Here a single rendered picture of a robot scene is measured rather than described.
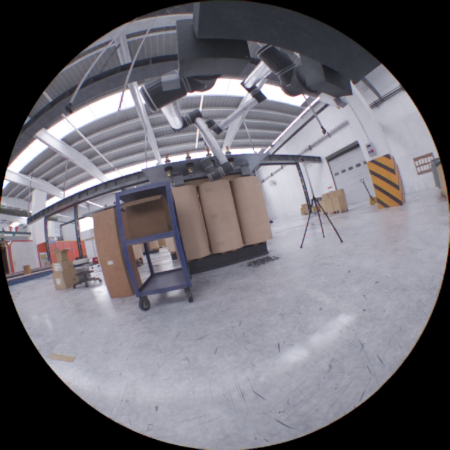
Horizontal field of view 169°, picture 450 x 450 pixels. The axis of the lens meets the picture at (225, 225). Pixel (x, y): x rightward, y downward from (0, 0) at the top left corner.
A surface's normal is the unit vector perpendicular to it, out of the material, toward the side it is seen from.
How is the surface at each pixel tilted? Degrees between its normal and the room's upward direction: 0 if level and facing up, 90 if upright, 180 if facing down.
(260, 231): 90
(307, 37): 180
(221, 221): 90
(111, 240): 90
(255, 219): 90
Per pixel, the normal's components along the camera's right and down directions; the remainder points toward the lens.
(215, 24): 0.22, 0.98
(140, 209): 0.25, -0.07
